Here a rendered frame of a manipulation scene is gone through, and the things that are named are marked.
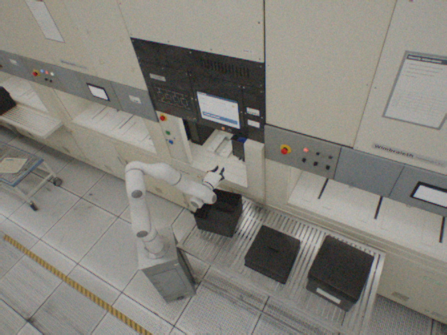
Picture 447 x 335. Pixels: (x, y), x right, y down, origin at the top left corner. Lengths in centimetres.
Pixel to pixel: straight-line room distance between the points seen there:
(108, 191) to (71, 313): 136
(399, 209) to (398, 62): 127
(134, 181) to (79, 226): 213
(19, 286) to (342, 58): 339
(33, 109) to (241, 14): 309
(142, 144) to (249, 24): 175
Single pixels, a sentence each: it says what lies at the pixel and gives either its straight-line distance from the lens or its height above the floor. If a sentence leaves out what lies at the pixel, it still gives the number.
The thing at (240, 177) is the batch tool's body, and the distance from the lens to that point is 245.
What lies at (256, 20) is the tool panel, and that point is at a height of 216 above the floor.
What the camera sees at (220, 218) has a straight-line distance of 236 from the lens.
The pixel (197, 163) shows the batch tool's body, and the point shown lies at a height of 87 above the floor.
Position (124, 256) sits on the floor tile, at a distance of 333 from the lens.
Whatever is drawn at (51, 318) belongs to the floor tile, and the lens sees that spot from 341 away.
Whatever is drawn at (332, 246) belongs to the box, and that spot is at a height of 101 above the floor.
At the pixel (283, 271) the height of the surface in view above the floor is 86.
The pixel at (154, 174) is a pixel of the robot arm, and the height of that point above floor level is 154.
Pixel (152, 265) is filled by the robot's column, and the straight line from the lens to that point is 231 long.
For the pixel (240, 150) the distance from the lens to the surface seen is 242.
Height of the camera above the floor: 277
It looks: 49 degrees down
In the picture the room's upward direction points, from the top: 9 degrees counter-clockwise
